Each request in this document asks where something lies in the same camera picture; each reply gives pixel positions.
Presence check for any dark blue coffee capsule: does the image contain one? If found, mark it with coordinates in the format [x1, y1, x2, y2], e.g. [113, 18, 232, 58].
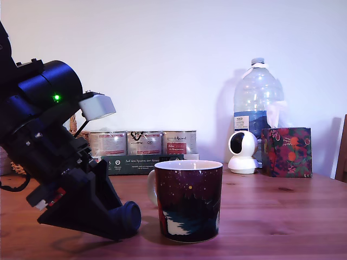
[108, 200, 143, 239]

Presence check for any dark night-sky print mug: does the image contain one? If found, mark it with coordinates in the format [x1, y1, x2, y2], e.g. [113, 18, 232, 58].
[146, 159, 224, 243]

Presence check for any green cardboard can tray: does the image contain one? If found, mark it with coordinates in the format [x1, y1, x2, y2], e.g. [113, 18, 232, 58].
[91, 153, 200, 176]

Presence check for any silver tin can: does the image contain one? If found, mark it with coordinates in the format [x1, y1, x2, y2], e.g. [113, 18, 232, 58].
[88, 131, 128, 157]

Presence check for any silver can with black scribble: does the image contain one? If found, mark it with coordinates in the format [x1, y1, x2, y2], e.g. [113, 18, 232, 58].
[127, 131, 163, 157]

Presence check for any silver can with red label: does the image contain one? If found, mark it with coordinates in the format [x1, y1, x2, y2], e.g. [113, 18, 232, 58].
[162, 130, 198, 156]

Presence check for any large clear water bottle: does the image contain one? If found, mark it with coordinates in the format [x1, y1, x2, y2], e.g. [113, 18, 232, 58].
[233, 57, 285, 168]

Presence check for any floral print tissue box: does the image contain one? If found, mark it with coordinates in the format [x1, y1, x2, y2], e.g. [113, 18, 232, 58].
[261, 127, 313, 179]

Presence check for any white tissue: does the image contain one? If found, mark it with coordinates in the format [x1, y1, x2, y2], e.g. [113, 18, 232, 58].
[266, 100, 290, 129]

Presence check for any black braided cable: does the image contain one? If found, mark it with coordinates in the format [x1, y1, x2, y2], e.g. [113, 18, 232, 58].
[0, 173, 31, 192]

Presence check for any wicker basket with handle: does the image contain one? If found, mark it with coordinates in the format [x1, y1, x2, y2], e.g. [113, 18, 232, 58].
[10, 113, 91, 174]

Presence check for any grey camera box on bracket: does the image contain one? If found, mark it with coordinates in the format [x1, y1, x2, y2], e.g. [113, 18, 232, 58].
[73, 91, 117, 138]

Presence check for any small white round camera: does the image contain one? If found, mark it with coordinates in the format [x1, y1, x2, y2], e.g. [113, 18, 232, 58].
[227, 131, 260, 174]

